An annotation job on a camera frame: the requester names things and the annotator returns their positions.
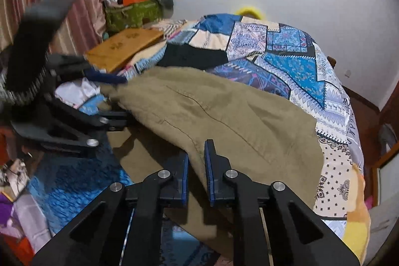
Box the green patterned bag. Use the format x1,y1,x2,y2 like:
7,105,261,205
104,1,164,33

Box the blue patchwork bedsheet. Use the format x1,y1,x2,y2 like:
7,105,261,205
54,13,371,263

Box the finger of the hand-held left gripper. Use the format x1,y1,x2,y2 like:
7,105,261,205
47,53,128,84
11,94,133,159

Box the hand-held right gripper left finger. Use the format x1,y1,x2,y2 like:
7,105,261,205
31,152,190,266

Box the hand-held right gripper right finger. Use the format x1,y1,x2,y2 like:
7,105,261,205
204,139,360,266

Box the black cloth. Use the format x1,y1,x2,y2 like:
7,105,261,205
157,43,229,71

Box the blue textured blanket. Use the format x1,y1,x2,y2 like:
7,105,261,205
26,129,138,235

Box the yellow round object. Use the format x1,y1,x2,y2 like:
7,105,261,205
235,6,265,20

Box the purple cloth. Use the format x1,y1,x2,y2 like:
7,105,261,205
0,191,19,232

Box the khaki pants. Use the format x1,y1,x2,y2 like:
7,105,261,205
101,67,325,257

